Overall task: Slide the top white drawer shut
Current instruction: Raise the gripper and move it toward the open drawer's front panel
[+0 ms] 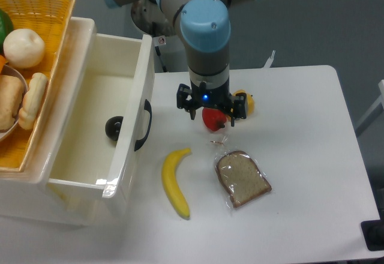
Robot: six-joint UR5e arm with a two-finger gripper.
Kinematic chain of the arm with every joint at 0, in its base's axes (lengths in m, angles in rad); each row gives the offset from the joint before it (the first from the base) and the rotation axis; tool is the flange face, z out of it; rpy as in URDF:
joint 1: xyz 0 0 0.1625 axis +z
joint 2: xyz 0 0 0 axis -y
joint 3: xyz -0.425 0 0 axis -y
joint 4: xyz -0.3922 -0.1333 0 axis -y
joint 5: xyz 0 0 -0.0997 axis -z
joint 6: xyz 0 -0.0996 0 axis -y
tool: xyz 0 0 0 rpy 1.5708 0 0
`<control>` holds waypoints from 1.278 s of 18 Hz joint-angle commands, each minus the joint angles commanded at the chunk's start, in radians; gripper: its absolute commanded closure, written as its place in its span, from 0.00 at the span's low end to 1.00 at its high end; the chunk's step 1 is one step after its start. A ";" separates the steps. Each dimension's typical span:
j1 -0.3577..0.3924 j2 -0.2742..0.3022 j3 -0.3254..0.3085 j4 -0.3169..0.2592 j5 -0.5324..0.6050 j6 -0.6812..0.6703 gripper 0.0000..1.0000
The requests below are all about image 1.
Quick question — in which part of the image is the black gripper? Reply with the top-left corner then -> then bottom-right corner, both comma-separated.
176,80 -> 247,127

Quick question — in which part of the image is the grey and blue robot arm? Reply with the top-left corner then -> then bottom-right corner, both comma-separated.
105,0 -> 253,122

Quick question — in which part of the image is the white top drawer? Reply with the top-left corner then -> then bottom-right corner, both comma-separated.
49,34 -> 154,200

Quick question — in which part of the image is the black round object in drawer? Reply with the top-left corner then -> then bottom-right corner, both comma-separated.
104,116 -> 124,141

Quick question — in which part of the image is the white drawer cabinet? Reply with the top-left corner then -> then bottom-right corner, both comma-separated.
1,17 -> 155,225

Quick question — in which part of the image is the red toy pepper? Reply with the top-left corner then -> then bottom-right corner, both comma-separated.
202,107 -> 227,131

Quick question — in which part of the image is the yellow toy fruit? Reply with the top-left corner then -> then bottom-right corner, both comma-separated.
233,89 -> 255,116

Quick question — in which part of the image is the wrapped slice of bread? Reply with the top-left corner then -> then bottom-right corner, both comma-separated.
211,136 -> 272,209

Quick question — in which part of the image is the yellow banana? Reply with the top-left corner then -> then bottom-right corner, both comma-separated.
161,148 -> 191,219

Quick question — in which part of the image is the beige toy croissant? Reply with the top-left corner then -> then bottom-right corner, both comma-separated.
19,73 -> 48,130

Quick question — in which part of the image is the yellow wicker basket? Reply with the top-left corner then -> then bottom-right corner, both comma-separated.
1,0 -> 76,173

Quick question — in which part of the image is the white round toy fruit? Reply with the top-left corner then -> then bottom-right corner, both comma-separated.
3,28 -> 46,68

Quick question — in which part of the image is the beige toy bread roll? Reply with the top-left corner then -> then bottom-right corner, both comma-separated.
1,75 -> 24,130

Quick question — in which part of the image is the grey bowl in basket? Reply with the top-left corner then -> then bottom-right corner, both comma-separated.
1,65 -> 28,141

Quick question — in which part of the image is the black device at table corner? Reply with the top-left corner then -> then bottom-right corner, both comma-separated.
361,220 -> 383,251

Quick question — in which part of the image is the orange toy piece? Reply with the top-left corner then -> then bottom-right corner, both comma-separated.
0,55 -> 8,73

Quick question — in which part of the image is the green toy vegetable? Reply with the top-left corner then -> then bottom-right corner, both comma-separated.
0,10 -> 14,55

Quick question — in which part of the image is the black drawer handle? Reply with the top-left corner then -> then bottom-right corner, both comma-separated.
134,99 -> 152,151

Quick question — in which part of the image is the white chair frame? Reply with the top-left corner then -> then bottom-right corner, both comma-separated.
355,80 -> 383,137

